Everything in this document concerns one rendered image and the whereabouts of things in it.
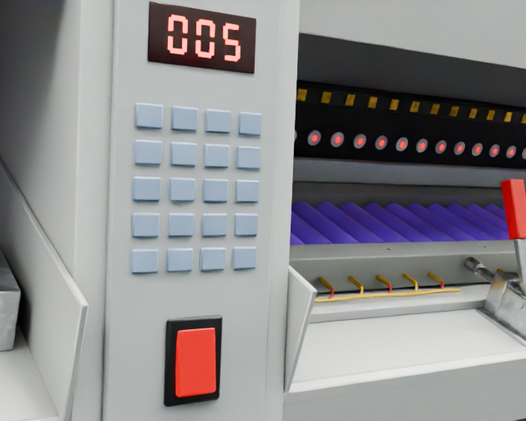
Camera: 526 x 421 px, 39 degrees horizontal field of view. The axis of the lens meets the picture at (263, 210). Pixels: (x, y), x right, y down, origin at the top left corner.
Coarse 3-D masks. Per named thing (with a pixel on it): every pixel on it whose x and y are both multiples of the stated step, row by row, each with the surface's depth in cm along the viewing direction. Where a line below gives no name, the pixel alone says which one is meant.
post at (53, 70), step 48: (0, 0) 37; (48, 0) 30; (96, 0) 27; (288, 0) 31; (0, 48) 37; (48, 48) 30; (96, 48) 27; (288, 48) 31; (0, 96) 37; (48, 96) 30; (96, 96) 27; (288, 96) 32; (0, 144) 37; (48, 144) 30; (96, 144) 27; (288, 144) 32; (48, 192) 30; (96, 192) 27; (288, 192) 32; (96, 240) 28; (288, 240) 32; (96, 288) 28; (96, 336) 28; (96, 384) 28
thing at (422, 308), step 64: (320, 128) 53; (384, 128) 56; (448, 128) 59; (512, 128) 62; (320, 192) 52; (384, 192) 55; (448, 192) 59; (512, 192) 44; (320, 256) 41; (384, 256) 43; (448, 256) 46; (512, 256) 49; (320, 320) 39; (384, 320) 41; (448, 320) 43; (512, 320) 43; (320, 384) 34; (384, 384) 36; (448, 384) 38; (512, 384) 41
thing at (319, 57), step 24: (312, 48) 56; (336, 48) 58; (360, 48) 59; (384, 48) 60; (312, 72) 56; (336, 72) 58; (360, 72) 59; (384, 72) 60; (408, 72) 62; (432, 72) 63; (456, 72) 64; (480, 72) 66; (504, 72) 68; (456, 96) 65; (480, 96) 66; (504, 96) 68
